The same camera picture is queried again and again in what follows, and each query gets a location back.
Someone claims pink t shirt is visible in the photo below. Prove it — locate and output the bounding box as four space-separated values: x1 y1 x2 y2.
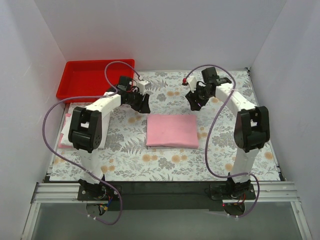
58 113 73 149
146 114 199 149

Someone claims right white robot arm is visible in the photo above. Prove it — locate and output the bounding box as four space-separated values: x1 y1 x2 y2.
182 64 270 198

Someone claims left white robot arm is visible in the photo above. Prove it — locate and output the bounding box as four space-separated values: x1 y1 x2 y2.
68 76 151 200

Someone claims floral table cloth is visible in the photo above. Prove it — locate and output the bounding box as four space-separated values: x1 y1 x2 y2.
49 70 280 182

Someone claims red plastic tray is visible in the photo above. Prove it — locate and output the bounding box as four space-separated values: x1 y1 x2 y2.
56 59 135 100

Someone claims folded pink t shirt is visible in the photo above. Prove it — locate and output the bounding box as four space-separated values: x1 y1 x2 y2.
58 113 73 149

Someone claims folded white t shirt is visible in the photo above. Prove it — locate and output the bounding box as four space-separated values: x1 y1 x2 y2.
60 109 111 148

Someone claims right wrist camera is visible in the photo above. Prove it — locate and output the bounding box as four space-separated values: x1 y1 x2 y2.
182 75 197 93

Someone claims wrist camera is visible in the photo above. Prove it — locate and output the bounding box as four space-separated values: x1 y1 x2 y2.
136 80 150 95
182 75 197 93

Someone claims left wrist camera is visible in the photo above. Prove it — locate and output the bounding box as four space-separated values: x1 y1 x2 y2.
136 80 150 95

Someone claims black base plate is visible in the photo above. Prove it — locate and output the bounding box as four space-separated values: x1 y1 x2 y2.
77 180 256 211

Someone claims aluminium frame rail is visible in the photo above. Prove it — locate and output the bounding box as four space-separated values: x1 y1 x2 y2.
22 181 312 240

